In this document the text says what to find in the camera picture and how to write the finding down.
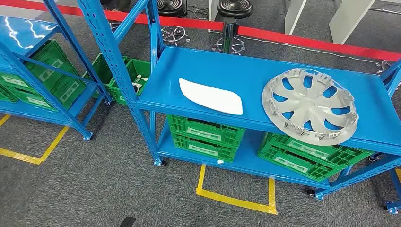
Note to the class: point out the white plastic parts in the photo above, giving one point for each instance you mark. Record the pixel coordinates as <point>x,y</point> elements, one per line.
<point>137,84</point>

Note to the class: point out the silver plastic wheel cover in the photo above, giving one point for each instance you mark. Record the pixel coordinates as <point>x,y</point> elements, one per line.
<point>313,109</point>

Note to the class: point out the yellow floor tape mark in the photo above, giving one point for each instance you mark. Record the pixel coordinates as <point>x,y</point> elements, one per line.
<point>235,202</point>
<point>398,175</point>

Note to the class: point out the black robot body part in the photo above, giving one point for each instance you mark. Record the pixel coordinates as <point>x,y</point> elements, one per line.
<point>127,221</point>

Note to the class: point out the white curved plastic part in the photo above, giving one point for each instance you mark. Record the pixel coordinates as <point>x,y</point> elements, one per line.
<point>210,97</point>

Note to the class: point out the blue metal shelf rack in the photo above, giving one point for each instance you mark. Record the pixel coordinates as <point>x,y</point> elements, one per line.
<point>238,75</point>
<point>18,34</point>

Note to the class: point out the black stanchion post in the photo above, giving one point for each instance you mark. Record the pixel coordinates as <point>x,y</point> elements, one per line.
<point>229,34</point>

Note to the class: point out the white narrow table leg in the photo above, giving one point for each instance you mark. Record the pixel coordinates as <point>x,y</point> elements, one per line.
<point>213,9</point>

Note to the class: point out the black round stool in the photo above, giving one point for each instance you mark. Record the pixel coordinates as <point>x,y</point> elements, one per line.
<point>235,7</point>
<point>170,6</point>

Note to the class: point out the red barrier belt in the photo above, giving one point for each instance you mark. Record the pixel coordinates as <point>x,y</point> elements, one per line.
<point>313,42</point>
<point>188,22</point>

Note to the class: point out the small white tag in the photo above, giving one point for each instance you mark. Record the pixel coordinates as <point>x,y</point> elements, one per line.
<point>221,162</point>

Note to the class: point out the white table leg panel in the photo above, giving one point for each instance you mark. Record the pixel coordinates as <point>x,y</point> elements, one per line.
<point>347,22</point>
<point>294,15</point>

